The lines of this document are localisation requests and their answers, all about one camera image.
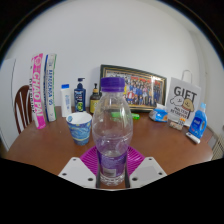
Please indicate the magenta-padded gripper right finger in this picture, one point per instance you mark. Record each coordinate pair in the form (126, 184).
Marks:
(135, 161)

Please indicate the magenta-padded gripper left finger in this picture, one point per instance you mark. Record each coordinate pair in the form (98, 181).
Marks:
(88, 161)

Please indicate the clear purple-capped water bottle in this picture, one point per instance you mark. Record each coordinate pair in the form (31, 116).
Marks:
(112, 133)

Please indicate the blue painted white mug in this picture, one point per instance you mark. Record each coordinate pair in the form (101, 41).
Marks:
(80, 130)

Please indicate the small green packet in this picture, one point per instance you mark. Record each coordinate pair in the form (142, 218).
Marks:
(135, 116)

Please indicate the small snack packet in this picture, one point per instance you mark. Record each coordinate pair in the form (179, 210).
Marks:
(175, 125)

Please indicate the amber black-capped bottle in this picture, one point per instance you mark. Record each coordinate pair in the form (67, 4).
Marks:
(93, 100)

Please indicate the small orange box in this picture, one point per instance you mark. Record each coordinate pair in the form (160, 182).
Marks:
(182, 120)

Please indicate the white remote control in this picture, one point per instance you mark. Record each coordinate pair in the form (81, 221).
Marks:
(193, 138)

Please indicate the dark blue pump bottle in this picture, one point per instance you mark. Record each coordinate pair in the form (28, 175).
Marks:
(80, 98)

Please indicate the white blue-capped lotion bottle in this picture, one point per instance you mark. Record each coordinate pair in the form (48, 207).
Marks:
(66, 101)

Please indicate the framed group photo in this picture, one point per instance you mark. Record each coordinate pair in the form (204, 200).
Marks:
(145, 90)

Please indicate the blue detergent bottle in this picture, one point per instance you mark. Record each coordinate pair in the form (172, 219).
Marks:
(198, 125)

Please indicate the white paper gift bag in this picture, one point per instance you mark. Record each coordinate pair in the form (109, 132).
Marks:
(183, 100)

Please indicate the pink shuttlecock tube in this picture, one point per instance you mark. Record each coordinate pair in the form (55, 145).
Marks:
(38, 93)

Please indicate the white radiator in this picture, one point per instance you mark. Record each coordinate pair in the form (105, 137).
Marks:
(219, 148)

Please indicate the brown wooden chair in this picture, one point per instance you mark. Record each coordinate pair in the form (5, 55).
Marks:
(18, 106)

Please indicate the white flat panel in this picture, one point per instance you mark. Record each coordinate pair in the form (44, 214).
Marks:
(7, 100)

